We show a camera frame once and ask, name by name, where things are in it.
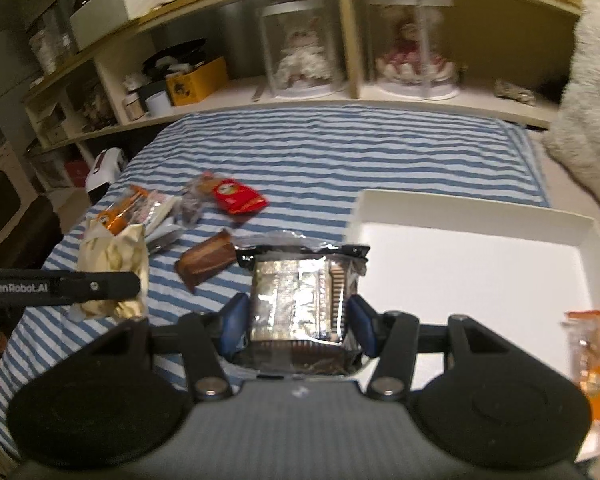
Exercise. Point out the white red appliance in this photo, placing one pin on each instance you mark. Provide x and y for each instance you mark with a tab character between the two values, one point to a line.
108	166

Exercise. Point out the clear cookie packet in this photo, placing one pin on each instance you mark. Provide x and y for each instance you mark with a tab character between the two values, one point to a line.
196	193

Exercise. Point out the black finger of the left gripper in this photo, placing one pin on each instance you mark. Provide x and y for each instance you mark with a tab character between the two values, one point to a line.
62	287

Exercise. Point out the yellow cardboard box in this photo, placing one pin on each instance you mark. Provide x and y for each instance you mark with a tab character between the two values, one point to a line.
197	85

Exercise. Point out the red doll display case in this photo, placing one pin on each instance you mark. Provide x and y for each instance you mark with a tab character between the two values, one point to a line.
408	49

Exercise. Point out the fluffy white pillow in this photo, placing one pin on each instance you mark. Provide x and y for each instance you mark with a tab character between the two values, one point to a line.
573	138

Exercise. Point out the blue white striped blanket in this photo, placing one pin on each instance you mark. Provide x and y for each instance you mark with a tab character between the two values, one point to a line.
309	163

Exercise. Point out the white shallow cardboard box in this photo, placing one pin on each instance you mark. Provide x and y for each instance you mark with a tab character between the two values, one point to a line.
482	350

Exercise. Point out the white doll display case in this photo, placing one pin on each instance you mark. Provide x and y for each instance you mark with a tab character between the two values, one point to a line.
300	49

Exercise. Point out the white box on shelf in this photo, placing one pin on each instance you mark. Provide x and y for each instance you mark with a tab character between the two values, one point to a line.
97	18

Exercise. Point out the brown chocolate bar wrapper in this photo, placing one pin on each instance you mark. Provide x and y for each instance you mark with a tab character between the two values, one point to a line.
206	259

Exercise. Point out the dark silver foil snack pack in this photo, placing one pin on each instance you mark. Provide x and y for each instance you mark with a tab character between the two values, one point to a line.
297	321

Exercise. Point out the wooden headboard shelf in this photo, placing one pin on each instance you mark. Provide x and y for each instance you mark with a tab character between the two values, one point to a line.
522	41

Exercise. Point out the cream yellow snack packet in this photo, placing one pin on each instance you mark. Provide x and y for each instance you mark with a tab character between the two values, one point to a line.
102	251

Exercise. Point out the orange snack packet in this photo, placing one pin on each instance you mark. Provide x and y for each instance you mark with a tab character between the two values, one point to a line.
583	333
117	216

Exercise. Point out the silver grey snack packet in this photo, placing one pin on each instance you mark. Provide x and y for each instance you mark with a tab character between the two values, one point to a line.
159	216

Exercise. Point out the red snack packet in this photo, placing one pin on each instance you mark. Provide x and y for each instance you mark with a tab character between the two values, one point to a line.
237	199

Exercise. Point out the white paper roll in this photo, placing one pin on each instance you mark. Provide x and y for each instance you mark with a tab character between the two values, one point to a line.
159	104

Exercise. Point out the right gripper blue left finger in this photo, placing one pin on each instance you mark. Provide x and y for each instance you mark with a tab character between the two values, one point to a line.
234	323

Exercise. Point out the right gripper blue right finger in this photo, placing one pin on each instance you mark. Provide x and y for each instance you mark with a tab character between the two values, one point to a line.
363	323

